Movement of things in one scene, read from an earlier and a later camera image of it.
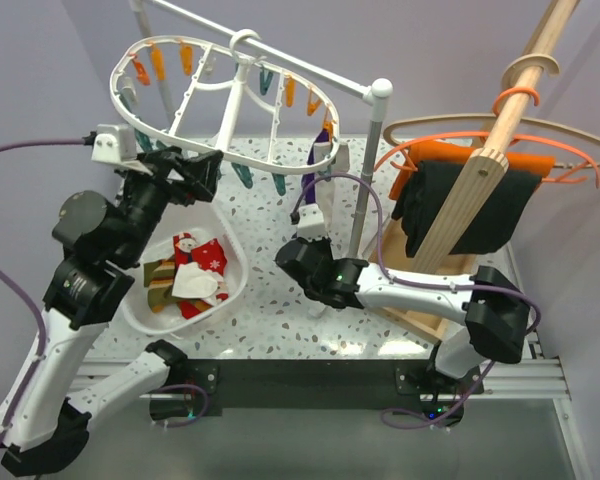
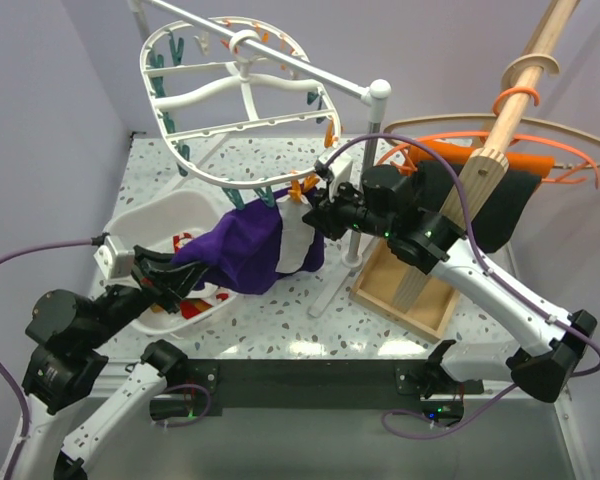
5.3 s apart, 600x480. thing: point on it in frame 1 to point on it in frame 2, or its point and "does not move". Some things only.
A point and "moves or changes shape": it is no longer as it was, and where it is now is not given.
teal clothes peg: x=279 y=181 to x=267 y=197
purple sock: x=310 y=178 to x=238 y=247
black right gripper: x=324 y=243 to x=324 y=214
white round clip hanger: x=222 y=99 moves or changes shape
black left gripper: x=200 y=172 to x=169 y=281
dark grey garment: x=426 y=189 does not move
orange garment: x=456 y=152 does not move
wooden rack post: x=484 y=169 does not move
